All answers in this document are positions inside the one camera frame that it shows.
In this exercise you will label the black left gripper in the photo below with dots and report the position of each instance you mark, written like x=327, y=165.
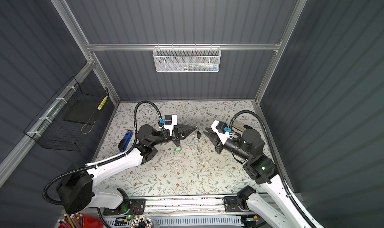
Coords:
x=177, y=130

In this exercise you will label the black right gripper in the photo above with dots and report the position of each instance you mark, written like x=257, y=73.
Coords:
x=218, y=145

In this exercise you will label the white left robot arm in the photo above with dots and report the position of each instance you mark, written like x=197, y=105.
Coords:
x=79, y=190

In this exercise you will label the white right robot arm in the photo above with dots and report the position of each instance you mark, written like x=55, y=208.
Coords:
x=248, y=146

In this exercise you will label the blue stapler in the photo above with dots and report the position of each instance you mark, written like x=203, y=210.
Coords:
x=125, y=141

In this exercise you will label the yellow marker pen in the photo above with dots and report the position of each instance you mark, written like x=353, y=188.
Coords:
x=102, y=103

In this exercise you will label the black pad in basket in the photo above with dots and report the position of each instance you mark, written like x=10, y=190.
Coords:
x=83, y=112

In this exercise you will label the red round object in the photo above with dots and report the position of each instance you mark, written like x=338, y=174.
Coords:
x=79, y=220

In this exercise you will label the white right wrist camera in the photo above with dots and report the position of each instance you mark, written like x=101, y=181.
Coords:
x=222, y=130

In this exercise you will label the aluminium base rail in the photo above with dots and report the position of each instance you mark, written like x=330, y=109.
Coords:
x=188, y=205

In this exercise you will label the white wire mesh basket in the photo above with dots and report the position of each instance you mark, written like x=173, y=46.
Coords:
x=187, y=60

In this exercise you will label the white perforated cable tray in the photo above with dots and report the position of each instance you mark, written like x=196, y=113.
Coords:
x=210, y=221

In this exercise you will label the black wire basket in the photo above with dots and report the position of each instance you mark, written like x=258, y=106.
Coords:
x=67, y=123

